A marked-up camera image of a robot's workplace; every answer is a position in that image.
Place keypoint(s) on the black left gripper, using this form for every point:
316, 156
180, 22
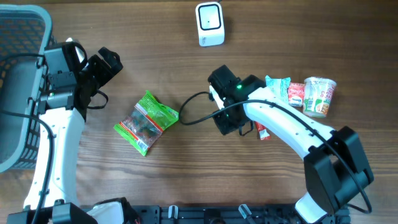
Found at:
107, 73

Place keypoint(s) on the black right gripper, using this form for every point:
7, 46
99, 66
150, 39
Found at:
225, 126

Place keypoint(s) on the red chocolate bar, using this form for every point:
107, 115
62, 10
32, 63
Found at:
262, 131

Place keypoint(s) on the teal snack packet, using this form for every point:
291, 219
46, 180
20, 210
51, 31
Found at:
279, 87

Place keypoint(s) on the red tissue pack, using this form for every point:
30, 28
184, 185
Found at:
296, 92

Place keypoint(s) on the green candy bag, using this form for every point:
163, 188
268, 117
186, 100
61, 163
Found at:
146, 123

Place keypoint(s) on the instant noodle cup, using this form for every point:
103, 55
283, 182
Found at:
318, 93

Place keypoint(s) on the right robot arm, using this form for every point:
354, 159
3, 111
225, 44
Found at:
335, 164

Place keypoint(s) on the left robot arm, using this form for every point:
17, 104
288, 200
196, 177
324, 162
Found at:
70, 83

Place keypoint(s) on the white barcode scanner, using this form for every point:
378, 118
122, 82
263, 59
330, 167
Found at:
210, 24

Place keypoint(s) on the grey plastic basket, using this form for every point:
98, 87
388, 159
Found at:
25, 31

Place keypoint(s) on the black mounting rail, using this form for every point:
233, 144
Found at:
267, 214

